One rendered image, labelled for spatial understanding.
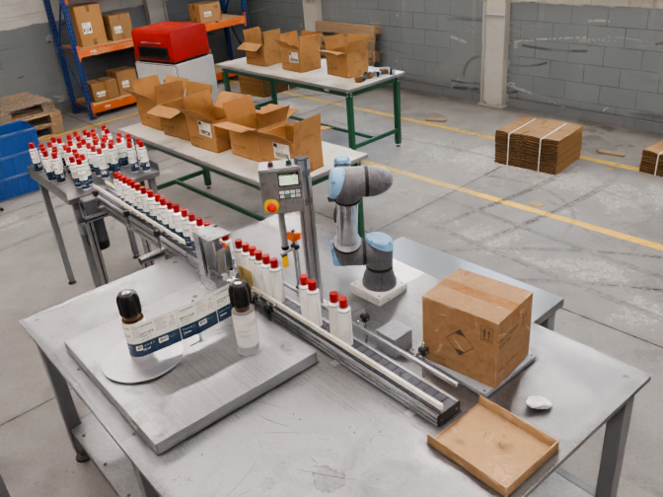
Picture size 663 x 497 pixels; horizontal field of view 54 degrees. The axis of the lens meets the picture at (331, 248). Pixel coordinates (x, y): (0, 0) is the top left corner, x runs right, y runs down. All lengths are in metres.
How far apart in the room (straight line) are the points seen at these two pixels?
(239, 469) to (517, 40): 6.72
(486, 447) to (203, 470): 0.88
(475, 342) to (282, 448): 0.73
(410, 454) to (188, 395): 0.80
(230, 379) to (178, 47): 5.87
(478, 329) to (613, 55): 5.65
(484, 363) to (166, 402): 1.10
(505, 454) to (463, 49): 6.91
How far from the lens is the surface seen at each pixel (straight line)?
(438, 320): 2.34
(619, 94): 7.68
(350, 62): 6.73
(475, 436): 2.21
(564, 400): 2.39
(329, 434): 2.23
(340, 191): 2.43
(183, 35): 7.95
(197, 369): 2.51
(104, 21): 9.76
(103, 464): 3.25
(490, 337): 2.24
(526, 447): 2.20
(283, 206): 2.59
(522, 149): 6.42
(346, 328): 2.44
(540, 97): 8.12
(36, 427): 3.97
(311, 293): 2.52
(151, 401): 2.42
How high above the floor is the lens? 2.37
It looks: 28 degrees down
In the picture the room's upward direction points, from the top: 5 degrees counter-clockwise
